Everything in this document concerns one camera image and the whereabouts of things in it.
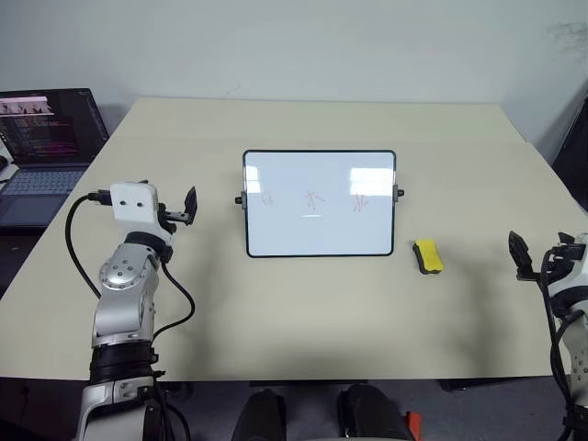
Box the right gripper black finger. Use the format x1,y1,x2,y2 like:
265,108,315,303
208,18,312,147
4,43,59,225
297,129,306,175
507,230,535,279

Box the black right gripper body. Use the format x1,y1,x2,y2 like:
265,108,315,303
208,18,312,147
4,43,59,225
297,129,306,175
514,232,588,282

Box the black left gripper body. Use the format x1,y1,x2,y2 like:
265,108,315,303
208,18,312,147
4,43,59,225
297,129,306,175
155,201,192,234

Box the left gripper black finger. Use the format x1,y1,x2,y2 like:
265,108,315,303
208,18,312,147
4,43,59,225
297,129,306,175
183,185,199,227

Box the yellow and black eraser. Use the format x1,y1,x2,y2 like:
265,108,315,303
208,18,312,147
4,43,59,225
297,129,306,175
411,237,447,277

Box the small black-framed whiteboard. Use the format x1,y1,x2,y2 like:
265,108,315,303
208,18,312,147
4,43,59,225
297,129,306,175
233,148,406,259

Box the open grey laptop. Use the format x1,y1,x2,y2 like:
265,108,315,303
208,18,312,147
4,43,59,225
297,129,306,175
0,87,111,231

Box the dark side desk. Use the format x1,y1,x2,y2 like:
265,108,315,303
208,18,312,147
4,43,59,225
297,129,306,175
0,220,52,302

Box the small red-orange block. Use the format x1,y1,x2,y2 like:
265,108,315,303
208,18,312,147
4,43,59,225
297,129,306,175
405,411,424,441

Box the dark rounded shape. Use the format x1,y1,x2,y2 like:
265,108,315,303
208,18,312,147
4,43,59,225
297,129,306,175
336,383,417,441
229,388,288,441

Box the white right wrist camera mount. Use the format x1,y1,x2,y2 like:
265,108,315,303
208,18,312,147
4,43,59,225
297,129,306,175
547,232,588,302

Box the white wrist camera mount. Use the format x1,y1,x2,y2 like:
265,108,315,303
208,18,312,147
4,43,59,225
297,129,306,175
108,181,160,236
547,232,588,302

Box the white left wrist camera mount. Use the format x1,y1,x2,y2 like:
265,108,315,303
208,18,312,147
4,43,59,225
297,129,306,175
108,181,160,236

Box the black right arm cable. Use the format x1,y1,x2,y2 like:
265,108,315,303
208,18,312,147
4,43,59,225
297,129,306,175
538,250,581,441

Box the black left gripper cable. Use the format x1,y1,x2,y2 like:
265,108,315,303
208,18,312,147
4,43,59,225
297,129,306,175
147,254,197,344

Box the black left wrist camera cable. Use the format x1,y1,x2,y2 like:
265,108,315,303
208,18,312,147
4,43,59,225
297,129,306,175
64,189,112,299

